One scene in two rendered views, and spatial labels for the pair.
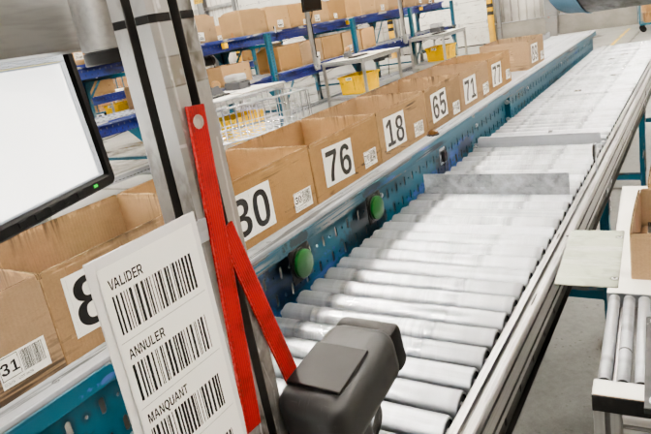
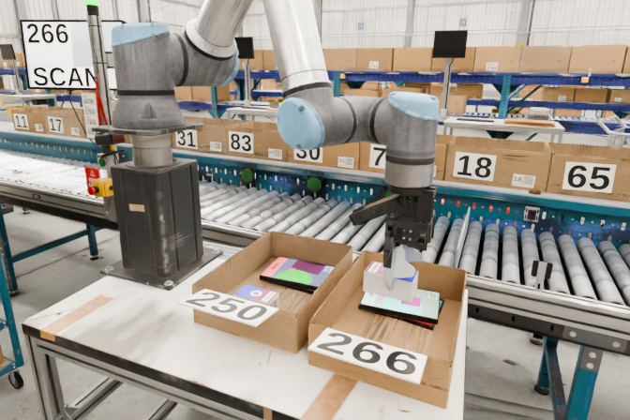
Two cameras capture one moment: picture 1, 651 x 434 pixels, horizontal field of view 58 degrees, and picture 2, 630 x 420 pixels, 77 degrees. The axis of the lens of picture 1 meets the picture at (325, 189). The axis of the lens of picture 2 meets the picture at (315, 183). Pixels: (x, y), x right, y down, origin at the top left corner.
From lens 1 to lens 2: 2.04 m
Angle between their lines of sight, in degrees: 77
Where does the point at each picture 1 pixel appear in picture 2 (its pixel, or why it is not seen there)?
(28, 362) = (216, 147)
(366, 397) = (98, 138)
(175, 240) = (91, 96)
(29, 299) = (220, 131)
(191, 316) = (92, 108)
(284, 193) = (332, 152)
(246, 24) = not seen: outside the picture
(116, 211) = not seen: hidden behind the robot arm
